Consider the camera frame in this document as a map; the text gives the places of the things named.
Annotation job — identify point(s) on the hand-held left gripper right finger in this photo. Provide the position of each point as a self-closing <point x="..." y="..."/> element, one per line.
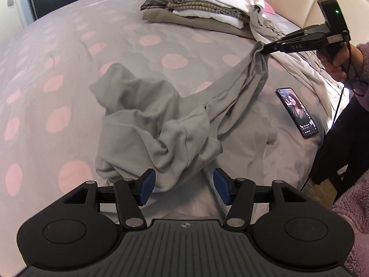
<point x="221" y="187"/>

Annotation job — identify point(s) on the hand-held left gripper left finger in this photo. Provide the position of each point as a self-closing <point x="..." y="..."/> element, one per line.
<point x="147" y="188"/>

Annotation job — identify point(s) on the person's purple fleece top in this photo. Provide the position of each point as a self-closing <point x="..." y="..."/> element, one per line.
<point x="354" y="222"/>

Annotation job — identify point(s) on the person's black trousers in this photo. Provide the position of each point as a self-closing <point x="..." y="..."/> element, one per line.
<point x="343" y="138"/>

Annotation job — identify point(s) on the folded tan garment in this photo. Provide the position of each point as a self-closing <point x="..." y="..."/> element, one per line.
<point x="178" y="20"/>

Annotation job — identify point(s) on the person's right hand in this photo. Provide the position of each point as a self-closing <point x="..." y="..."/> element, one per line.
<point x="356" y="63"/>

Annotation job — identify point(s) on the black smartphone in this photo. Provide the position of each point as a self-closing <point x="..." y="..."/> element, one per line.
<point x="298" y="112"/>

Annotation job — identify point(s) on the folded white thin garment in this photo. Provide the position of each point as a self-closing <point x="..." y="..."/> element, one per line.
<point x="213" y="16"/>

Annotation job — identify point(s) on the grey garment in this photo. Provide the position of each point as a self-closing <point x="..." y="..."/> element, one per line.
<point x="150" y="121"/>

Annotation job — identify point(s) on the grey polka dot bedspread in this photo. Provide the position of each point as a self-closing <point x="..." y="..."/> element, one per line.
<point x="57" y="106"/>

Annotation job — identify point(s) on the crumpled pale garment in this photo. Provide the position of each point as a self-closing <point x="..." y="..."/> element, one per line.
<point x="299" y="69"/>

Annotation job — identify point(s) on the folded dark patterned garment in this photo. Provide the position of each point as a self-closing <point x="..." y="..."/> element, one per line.
<point x="155" y="1"/>

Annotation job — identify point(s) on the folded striped olive garment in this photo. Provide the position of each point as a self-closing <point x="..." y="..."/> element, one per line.
<point x="201" y="5"/>

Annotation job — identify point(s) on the person's right forearm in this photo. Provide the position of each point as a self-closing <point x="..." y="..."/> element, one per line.
<point x="364" y="89"/>

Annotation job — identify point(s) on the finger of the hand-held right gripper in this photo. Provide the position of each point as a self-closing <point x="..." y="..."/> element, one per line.
<point x="272" y="48"/>

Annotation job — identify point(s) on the white door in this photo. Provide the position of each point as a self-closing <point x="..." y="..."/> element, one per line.
<point x="13" y="8"/>

